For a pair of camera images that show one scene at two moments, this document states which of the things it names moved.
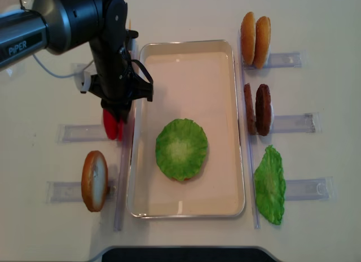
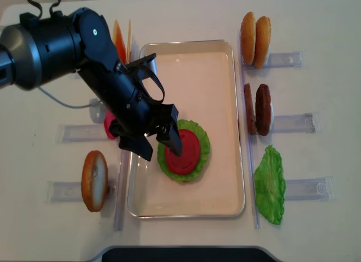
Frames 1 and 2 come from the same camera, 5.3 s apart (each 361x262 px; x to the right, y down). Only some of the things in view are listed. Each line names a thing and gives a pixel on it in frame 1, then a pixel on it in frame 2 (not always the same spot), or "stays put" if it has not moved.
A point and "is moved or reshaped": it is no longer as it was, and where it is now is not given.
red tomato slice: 120,130 is moved or reshaped
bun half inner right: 248,38 stays put
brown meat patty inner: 250,116 stays put
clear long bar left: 126,154 stays put
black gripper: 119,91 to 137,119
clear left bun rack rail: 70,192 stays put
